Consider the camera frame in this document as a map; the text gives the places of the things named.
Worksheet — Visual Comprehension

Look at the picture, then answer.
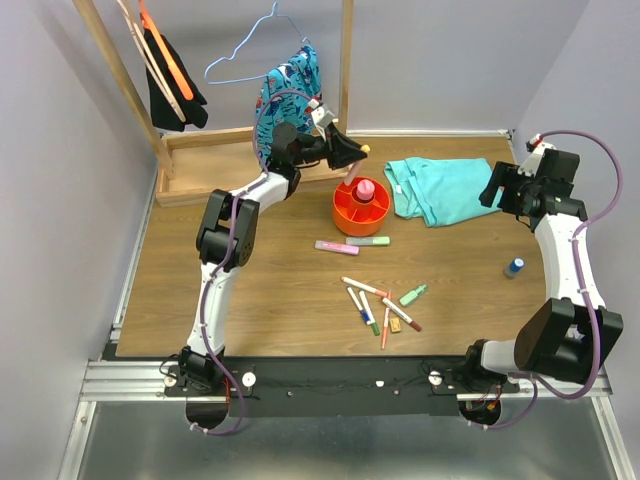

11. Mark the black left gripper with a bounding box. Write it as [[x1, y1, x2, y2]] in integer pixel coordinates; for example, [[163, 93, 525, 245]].
[[290, 122, 366, 170]]

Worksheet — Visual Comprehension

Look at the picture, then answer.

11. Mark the yellow pink highlighter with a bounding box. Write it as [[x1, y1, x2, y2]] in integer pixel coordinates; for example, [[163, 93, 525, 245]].
[[343, 145, 371, 186]]

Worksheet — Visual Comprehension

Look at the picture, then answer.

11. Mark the green grey highlighter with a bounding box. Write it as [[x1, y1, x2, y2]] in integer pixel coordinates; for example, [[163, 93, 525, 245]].
[[345, 236, 391, 247]]

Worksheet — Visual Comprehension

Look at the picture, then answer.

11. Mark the white marker red cap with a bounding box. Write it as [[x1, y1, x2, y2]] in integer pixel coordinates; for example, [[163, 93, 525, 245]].
[[341, 276, 389, 298]]

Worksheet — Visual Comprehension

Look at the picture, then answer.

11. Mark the white marker maroon cap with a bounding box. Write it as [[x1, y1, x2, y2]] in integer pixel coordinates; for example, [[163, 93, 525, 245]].
[[382, 298, 422, 332]]

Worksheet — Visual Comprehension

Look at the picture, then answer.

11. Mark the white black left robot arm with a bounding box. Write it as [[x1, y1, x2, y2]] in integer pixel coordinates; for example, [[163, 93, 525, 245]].
[[177, 122, 370, 395]]

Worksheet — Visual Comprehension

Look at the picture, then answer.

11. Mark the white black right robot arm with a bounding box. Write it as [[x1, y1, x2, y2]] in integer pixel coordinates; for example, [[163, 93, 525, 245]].
[[459, 142, 623, 392]]

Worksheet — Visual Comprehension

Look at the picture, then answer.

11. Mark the teal folded t-shirt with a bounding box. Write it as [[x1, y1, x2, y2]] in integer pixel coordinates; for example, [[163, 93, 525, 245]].
[[384, 157, 501, 228]]

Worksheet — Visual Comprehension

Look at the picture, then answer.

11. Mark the orange round divided organizer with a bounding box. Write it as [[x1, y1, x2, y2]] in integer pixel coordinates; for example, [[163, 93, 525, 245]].
[[332, 177, 391, 237]]

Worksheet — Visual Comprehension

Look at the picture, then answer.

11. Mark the blue patterned hanging shirt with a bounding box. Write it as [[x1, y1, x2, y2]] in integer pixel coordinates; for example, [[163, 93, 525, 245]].
[[255, 44, 322, 159]]

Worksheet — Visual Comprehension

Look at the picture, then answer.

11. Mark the blue capped grey bottle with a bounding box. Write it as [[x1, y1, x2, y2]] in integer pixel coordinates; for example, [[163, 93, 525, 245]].
[[503, 257, 525, 279]]

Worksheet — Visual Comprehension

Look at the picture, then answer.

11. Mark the white marker green cap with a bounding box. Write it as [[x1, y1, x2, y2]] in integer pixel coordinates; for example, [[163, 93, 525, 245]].
[[358, 290, 380, 336]]

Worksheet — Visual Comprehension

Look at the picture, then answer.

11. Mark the wooden clothes rack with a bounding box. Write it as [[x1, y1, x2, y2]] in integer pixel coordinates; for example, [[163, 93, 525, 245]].
[[72, 0, 357, 208]]

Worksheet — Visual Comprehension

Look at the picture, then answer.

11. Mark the small green bottle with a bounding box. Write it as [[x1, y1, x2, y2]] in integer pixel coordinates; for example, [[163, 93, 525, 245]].
[[399, 284, 428, 307]]

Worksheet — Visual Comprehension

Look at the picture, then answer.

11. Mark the orange pen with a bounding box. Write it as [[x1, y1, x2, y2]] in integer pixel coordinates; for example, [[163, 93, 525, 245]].
[[381, 290, 392, 350]]

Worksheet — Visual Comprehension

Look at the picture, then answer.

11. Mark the small tan eraser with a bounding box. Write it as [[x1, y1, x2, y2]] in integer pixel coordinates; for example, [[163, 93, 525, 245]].
[[390, 318, 401, 333]]

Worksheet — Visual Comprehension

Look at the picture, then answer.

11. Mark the black hanging garment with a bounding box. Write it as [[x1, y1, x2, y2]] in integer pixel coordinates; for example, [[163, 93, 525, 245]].
[[143, 28, 209, 133]]

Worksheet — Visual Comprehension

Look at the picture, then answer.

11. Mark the light wooden hanger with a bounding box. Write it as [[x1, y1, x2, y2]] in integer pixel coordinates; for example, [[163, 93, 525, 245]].
[[118, 1, 186, 127]]

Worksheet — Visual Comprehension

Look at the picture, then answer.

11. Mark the orange plastic hanger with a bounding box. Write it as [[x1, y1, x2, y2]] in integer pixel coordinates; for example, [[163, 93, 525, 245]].
[[138, 0, 194, 100]]

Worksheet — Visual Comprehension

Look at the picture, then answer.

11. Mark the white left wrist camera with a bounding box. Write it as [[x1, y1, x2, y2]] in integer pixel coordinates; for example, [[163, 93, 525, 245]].
[[308, 98, 336, 139]]

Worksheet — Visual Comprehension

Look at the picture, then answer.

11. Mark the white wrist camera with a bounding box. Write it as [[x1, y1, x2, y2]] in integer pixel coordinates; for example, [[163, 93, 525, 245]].
[[518, 133, 556, 177], [308, 98, 336, 139]]

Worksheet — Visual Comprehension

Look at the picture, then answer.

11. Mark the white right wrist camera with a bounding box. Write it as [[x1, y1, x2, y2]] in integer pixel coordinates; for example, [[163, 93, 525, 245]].
[[518, 133, 556, 177]]

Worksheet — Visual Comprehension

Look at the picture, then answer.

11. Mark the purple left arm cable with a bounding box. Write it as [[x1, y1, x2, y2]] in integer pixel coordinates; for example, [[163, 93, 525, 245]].
[[189, 89, 326, 438]]

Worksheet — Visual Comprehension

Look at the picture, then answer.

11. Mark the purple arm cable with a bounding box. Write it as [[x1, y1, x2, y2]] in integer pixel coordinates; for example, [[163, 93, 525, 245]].
[[467, 130, 625, 434], [189, 89, 326, 438]]

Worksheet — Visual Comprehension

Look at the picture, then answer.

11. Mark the light blue wire hanger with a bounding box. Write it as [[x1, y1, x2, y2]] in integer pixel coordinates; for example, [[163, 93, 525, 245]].
[[203, 1, 310, 85]]

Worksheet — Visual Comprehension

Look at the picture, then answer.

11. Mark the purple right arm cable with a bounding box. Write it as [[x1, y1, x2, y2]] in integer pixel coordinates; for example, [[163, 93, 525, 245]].
[[467, 130, 625, 434]]

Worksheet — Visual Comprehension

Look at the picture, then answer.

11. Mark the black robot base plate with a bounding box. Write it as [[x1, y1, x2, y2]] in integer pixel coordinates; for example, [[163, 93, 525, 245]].
[[160, 355, 519, 419]]

